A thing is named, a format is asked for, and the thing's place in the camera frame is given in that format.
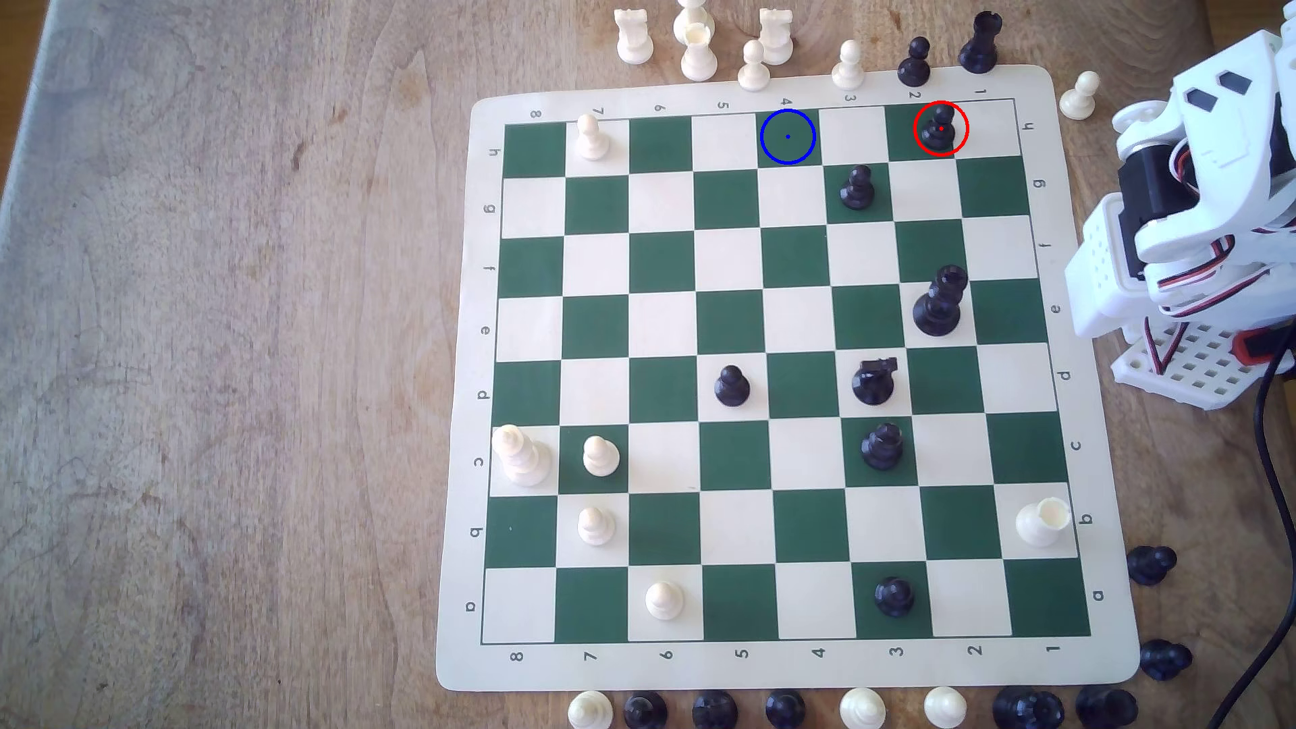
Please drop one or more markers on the white perforated base plate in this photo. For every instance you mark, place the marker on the white perforated base plate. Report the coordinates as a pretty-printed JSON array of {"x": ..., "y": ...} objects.
[{"x": 1185, "y": 370}]

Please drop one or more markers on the black chess piece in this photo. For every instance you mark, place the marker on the black chess piece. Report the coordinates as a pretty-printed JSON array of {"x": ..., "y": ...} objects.
[
  {"x": 1164, "y": 660},
  {"x": 1028, "y": 710},
  {"x": 1150, "y": 565},
  {"x": 785, "y": 711},
  {"x": 715, "y": 712},
  {"x": 1106, "y": 708},
  {"x": 645, "y": 713}
]

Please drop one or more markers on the black chess pawn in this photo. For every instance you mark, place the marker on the black chess pawn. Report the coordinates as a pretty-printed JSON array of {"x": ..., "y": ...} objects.
[
  {"x": 914, "y": 67},
  {"x": 858, "y": 190},
  {"x": 732, "y": 388},
  {"x": 894, "y": 597},
  {"x": 940, "y": 132}
]

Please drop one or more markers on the black chess queen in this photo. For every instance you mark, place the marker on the black chess queen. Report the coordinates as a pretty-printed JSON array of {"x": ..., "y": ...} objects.
[{"x": 937, "y": 309}]

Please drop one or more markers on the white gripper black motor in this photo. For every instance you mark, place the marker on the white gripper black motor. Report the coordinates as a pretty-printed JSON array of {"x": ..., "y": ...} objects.
[{"x": 1261, "y": 42}]

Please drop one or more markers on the white chess pawn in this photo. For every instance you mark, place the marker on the white chess pawn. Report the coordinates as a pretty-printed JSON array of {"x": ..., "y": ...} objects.
[
  {"x": 753, "y": 71},
  {"x": 600, "y": 458},
  {"x": 848, "y": 71},
  {"x": 664, "y": 601},
  {"x": 1078, "y": 99},
  {"x": 592, "y": 140},
  {"x": 595, "y": 528}
]

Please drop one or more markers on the white chess piece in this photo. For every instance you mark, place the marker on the white chess piece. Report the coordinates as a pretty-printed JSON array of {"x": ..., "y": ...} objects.
[
  {"x": 945, "y": 708},
  {"x": 862, "y": 710},
  {"x": 590, "y": 712}
]

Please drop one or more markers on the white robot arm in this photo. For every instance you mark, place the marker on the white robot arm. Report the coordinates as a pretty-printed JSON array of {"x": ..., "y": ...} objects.
[{"x": 1104, "y": 273}]

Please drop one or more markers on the black chess bishop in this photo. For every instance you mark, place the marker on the black chess bishop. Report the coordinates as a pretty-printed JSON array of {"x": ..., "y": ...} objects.
[{"x": 979, "y": 51}]

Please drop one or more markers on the red clamp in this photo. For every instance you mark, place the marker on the red clamp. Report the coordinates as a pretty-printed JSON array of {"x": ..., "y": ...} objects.
[{"x": 1255, "y": 346}]

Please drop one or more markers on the green white chess board mat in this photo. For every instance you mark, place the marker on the green white chess board mat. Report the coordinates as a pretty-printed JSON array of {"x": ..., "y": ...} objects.
[{"x": 658, "y": 334}]

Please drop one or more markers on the black chess knight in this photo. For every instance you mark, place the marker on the black chess knight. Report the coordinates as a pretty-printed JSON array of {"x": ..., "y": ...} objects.
[{"x": 873, "y": 383}]

